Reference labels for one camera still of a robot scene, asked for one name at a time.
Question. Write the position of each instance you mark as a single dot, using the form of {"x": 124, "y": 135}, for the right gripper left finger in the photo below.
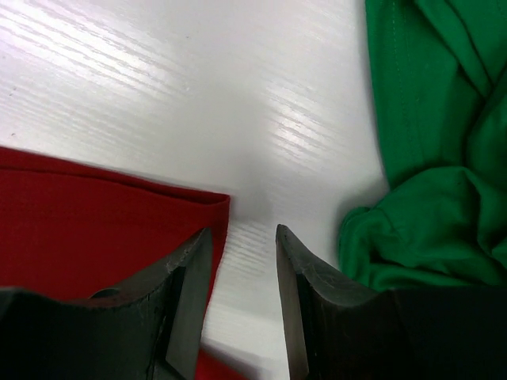
{"x": 147, "y": 326}

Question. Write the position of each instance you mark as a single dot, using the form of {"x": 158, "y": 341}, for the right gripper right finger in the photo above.
{"x": 337, "y": 328}

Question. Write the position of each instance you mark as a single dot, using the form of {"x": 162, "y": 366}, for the red t shirt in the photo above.
{"x": 70, "y": 230}

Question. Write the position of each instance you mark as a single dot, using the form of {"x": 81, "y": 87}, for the green t shirt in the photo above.
{"x": 439, "y": 85}

